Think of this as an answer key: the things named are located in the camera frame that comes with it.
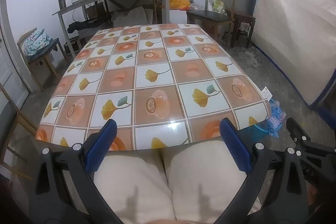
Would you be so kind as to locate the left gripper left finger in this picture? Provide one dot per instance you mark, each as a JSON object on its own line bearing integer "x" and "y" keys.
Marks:
{"x": 50, "y": 199}

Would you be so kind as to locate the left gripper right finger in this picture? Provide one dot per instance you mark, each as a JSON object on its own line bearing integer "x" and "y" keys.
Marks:
{"x": 287, "y": 198}

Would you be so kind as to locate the blue plastic wrapper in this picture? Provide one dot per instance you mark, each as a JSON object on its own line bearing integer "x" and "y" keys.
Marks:
{"x": 276, "y": 118}

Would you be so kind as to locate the blue mesh trash basket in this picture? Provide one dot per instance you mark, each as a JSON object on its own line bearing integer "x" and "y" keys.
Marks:
{"x": 257, "y": 131}

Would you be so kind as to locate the white door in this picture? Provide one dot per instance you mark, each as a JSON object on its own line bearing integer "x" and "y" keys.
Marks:
{"x": 10, "y": 79}

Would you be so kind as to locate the wooden chair near door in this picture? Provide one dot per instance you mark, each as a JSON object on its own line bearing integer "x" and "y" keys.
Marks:
{"x": 11, "y": 117}

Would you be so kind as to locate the white mattress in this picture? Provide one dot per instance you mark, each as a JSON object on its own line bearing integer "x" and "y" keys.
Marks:
{"x": 299, "y": 37}

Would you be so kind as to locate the patterned dining table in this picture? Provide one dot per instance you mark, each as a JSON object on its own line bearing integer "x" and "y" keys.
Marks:
{"x": 163, "y": 85}

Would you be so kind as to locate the wooden chair with cushion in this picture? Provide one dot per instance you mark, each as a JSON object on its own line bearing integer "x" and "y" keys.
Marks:
{"x": 40, "y": 56}

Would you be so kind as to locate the floral cushion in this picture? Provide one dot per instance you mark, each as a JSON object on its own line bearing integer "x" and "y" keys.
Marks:
{"x": 35, "y": 42}

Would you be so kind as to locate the dark wooden stool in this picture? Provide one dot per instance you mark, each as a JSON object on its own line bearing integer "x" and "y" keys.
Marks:
{"x": 243, "y": 25}

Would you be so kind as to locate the wooden chair right side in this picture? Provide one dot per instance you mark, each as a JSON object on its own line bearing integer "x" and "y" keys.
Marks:
{"x": 214, "y": 19}

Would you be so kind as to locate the metal water bottle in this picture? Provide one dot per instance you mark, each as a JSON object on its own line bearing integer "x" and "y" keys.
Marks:
{"x": 62, "y": 4}

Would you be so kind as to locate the yellow plastic bag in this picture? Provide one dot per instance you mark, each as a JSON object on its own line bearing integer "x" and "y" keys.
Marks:
{"x": 179, "y": 4}

